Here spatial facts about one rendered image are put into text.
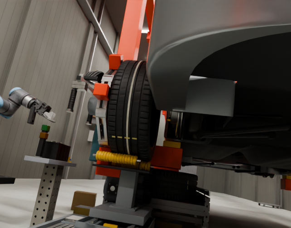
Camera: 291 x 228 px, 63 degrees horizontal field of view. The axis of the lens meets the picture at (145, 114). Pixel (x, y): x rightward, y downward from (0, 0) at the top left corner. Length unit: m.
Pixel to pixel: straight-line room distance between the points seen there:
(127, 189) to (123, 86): 0.62
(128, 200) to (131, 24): 1.60
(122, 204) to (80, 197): 1.17
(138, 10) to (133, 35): 0.28
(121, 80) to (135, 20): 1.15
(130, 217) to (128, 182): 0.23
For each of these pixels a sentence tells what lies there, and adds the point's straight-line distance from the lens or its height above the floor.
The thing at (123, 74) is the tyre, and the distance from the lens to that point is 1.39.
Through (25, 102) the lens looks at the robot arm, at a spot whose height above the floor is 0.79.
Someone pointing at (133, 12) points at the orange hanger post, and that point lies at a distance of 2.49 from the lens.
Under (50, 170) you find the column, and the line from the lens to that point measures 1.83.
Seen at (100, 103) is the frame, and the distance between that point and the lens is 1.40.
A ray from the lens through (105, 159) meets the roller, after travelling 1.46.
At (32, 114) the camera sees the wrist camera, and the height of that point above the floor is 0.72.
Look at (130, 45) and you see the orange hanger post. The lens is 2.29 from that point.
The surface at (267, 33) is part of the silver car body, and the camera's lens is 0.63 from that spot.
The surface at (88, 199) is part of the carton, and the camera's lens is 2.64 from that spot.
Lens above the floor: 0.43
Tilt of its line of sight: 14 degrees up
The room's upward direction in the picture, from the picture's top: 8 degrees clockwise
